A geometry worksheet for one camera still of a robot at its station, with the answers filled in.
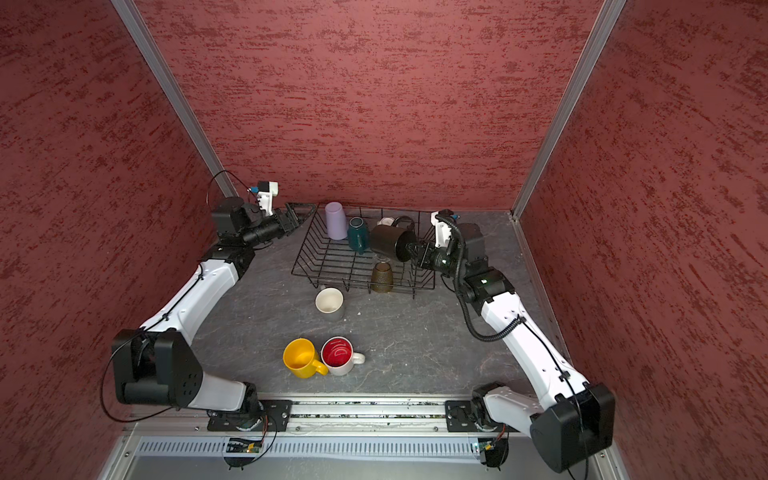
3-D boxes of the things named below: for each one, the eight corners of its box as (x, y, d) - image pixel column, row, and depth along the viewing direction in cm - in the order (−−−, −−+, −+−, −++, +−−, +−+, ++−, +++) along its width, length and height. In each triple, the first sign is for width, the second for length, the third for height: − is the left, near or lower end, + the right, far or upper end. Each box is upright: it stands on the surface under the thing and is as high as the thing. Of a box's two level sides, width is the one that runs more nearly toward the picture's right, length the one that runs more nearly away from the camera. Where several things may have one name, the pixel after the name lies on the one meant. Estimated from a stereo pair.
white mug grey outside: (318, 324, 91) (311, 311, 84) (322, 301, 97) (316, 286, 89) (345, 325, 92) (341, 311, 84) (348, 301, 97) (344, 286, 89)
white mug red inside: (323, 375, 83) (317, 367, 76) (327, 346, 88) (322, 336, 81) (363, 375, 83) (361, 367, 76) (365, 346, 88) (363, 336, 81)
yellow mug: (289, 378, 82) (279, 368, 74) (295, 350, 87) (286, 338, 79) (327, 378, 82) (321, 368, 74) (331, 350, 87) (325, 338, 79)
